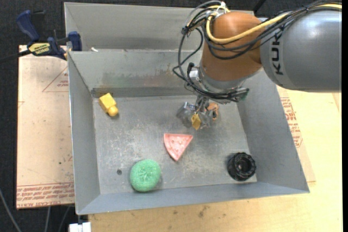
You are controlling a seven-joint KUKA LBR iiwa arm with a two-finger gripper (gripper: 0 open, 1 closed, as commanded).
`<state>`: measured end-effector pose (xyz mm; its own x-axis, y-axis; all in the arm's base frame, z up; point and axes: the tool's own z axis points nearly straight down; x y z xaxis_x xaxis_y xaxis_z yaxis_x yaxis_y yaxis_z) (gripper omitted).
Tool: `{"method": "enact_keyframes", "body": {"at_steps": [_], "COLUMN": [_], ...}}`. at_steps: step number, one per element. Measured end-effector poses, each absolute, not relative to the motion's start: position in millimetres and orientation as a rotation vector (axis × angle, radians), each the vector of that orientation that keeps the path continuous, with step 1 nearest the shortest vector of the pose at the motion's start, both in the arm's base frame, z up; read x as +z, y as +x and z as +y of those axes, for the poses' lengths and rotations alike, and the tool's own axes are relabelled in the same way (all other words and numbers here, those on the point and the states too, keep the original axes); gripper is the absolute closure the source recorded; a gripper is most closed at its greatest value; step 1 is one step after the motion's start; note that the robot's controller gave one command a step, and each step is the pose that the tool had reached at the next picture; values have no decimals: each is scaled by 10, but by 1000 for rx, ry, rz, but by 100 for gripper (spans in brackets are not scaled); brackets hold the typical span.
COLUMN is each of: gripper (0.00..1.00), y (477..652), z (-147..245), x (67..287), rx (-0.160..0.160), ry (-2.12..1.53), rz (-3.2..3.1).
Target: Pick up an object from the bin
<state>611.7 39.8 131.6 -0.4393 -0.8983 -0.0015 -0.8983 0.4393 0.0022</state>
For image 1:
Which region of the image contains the green scrubber ball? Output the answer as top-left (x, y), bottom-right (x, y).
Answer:
top-left (129, 159), bottom-right (163, 193)

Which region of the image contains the small yellow block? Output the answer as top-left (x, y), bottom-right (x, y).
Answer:
top-left (191, 114), bottom-right (202, 131)

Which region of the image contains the pink triangular wedge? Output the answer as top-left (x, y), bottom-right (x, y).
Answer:
top-left (163, 133), bottom-right (194, 162)

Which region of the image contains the black ribbed ring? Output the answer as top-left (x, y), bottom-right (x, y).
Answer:
top-left (226, 152), bottom-right (257, 182)

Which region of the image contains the yellow toy block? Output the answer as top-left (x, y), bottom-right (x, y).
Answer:
top-left (98, 92), bottom-right (120, 118)

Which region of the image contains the grey metal bin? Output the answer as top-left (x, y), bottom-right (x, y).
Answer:
top-left (64, 2), bottom-right (310, 216)

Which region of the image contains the black cylinder on white bracket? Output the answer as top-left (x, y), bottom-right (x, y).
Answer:
top-left (187, 62), bottom-right (201, 80)

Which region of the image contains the brown cardboard board, red print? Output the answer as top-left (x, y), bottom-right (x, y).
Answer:
top-left (16, 45), bottom-right (318, 210)

